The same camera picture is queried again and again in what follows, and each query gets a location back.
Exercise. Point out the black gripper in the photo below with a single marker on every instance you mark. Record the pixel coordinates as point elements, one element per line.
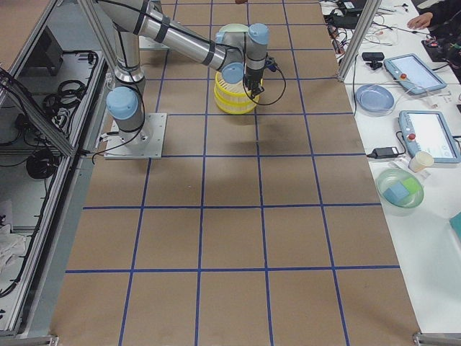
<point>251,77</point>

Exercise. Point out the blue sponge block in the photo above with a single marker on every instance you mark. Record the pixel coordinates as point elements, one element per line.
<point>396,193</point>

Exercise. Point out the light green plate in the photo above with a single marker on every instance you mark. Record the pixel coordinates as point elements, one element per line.
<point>234,27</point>

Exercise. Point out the clear green bowl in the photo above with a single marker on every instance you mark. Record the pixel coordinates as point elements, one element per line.
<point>387,178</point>

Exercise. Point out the blue plate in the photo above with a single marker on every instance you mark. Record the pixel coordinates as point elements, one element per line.
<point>375,99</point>

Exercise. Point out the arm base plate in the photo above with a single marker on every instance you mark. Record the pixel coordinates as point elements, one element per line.
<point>146,43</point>
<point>147,144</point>

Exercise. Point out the aluminium frame post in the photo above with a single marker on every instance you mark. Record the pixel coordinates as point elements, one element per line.
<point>364,23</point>

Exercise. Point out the black webcam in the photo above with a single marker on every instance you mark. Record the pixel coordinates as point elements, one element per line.
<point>373,59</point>

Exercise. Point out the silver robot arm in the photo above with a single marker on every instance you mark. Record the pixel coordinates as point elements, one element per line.
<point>240,57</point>

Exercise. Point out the yellow bamboo steamer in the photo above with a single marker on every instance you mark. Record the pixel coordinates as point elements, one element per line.
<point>234,108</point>
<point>233,94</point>

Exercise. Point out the green sponge block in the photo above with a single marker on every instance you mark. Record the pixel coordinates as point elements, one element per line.
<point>412,185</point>

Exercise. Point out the near blue teach pendant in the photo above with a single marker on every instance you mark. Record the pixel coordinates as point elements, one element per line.
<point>428,131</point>

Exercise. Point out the white crumpled cloth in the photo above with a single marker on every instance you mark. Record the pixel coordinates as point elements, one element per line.
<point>12,246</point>

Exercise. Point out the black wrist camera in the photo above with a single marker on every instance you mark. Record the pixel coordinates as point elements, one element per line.
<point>271,64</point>

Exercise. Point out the paper cup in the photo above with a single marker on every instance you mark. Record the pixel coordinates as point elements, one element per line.
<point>421,161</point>

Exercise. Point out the person's hand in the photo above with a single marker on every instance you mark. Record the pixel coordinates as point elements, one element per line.
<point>422,21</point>

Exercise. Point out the blue teach pendant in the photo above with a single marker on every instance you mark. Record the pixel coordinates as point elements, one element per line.
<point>413,74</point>
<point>428,131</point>

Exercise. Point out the black power adapter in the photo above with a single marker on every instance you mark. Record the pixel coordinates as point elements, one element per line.
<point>385,153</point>

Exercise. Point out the far blue teach pendant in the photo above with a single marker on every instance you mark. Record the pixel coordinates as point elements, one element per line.
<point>413,74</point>

